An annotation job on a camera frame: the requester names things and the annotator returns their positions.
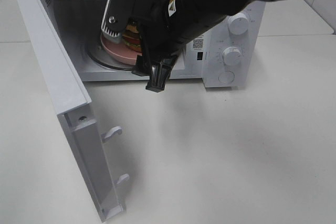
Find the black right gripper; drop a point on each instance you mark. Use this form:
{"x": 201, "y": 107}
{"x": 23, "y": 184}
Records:
{"x": 156, "y": 26}

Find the pink round plate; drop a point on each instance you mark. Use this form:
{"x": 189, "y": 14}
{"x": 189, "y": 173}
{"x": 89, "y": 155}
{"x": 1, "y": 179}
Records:
{"x": 119, "y": 52}

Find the toy burger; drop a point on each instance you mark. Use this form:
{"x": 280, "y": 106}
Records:
{"x": 131, "y": 38}

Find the white round door button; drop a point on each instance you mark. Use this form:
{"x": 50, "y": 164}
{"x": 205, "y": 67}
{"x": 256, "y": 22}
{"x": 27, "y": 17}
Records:
{"x": 226, "y": 77}

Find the white timer knob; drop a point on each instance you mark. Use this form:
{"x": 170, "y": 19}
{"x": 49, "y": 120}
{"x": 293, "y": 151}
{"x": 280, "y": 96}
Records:
{"x": 232, "y": 56}

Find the white microwave door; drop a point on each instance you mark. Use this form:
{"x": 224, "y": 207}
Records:
{"x": 72, "y": 105}

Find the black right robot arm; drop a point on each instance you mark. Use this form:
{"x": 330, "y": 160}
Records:
{"x": 202, "y": 15}

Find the glass microwave turntable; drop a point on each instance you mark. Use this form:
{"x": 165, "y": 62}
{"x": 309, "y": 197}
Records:
{"x": 96, "y": 52}

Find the white microwave oven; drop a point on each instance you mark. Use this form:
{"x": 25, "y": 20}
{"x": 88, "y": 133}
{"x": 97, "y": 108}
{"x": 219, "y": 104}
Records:
{"x": 79, "y": 21}

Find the white power knob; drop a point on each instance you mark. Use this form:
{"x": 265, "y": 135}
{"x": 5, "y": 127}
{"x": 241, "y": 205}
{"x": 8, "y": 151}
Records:
{"x": 238, "y": 23}

